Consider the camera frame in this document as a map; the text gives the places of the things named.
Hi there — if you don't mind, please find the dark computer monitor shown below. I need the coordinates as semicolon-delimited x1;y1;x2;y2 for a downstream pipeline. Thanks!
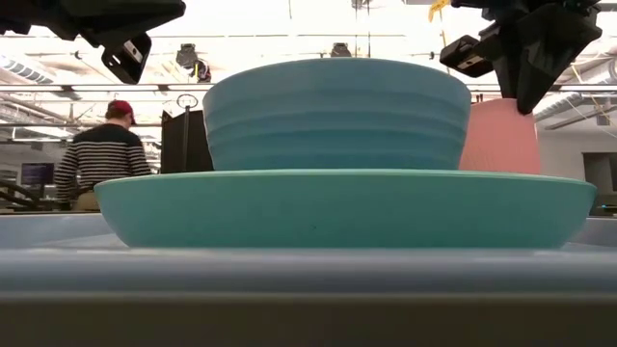
19;162;56;187

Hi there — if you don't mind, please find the black partition screen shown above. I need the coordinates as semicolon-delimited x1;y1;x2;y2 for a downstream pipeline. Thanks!
160;109;215;174

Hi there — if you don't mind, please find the blue ribbed bowl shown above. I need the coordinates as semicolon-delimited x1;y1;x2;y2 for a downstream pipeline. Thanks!
201;57;473;172

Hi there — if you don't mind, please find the black table frame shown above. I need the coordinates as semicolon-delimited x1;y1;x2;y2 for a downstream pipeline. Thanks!
0;292;617;347

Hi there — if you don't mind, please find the teal green shallow plate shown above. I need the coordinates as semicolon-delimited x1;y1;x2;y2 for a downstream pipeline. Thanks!
94;168;599;250

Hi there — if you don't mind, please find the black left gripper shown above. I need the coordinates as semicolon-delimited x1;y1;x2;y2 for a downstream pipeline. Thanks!
0;0;187;50

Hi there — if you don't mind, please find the pink ribbed cup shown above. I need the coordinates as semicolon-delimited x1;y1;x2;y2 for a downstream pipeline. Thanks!
458;96;543;176

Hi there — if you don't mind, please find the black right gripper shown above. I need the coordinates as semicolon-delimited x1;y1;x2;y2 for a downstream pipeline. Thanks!
451;0;604;117

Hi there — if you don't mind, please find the yellow hanging cable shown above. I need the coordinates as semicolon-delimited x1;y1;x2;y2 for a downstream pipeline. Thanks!
427;0;452;74

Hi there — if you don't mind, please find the long overhead light bar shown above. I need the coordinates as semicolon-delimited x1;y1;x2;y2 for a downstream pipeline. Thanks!
0;83;617;93

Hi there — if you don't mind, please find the black ring-top stand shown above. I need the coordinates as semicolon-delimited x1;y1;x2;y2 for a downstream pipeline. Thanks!
175;93;200;174

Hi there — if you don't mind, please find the person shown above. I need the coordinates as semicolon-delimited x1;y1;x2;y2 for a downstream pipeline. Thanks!
53;98;152;213

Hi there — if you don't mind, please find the black ceiling cable reel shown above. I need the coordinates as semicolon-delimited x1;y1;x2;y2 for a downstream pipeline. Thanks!
329;41;354;59
174;42;213;84

